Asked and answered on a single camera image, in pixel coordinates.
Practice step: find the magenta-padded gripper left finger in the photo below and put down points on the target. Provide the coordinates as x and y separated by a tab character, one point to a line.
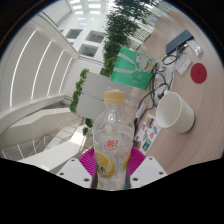
75	171

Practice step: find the ceiling light strips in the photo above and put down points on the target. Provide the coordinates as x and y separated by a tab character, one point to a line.
36	63

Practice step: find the white adapter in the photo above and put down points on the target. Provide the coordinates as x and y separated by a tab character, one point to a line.
141	110

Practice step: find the clear plastic drink bottle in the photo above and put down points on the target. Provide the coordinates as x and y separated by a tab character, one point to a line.
113	133

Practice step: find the white plastic packet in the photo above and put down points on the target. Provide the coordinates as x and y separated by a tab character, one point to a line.
195	47

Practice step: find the white mug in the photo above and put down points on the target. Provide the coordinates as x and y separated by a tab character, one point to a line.
175	113

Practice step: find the white cabinet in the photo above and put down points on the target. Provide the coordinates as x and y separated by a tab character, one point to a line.
95	88

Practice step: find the green tote bag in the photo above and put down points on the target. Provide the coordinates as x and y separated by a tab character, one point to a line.
131	70

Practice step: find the row of green plants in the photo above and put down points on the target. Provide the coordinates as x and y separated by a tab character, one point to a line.
118	33

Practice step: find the clear white-lidded water bottle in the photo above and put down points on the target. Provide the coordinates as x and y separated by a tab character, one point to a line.
132	101

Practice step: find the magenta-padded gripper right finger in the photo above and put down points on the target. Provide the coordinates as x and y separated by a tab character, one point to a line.
146	171

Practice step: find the colourful sticker sheet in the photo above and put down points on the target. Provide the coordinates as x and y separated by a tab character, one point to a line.
148	133

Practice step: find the green plants atop cabinet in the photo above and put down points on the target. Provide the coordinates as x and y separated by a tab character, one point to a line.
78	90

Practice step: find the dark blue keyboard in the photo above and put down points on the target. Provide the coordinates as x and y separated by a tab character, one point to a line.
179	41

